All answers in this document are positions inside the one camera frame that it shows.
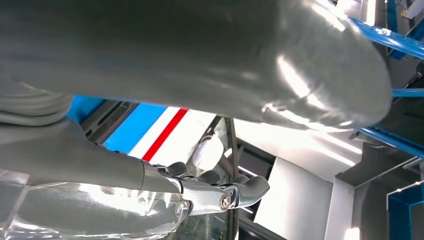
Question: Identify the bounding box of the blue metal shelf rack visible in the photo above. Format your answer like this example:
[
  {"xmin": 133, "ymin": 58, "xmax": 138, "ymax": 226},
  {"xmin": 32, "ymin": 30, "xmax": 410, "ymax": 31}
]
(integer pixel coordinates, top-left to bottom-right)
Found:
[{"xmin": 67, "ymin": 0, "xmax": 424, "ymax": 159}]

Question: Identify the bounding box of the white car with red stripe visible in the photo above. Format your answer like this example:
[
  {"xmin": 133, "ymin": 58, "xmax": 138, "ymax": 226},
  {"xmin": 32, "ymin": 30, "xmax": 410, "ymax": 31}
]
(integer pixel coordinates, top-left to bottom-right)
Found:
[{"xmin": 127, "ymin": 106, "xmax": 365, "ymax": 240}]

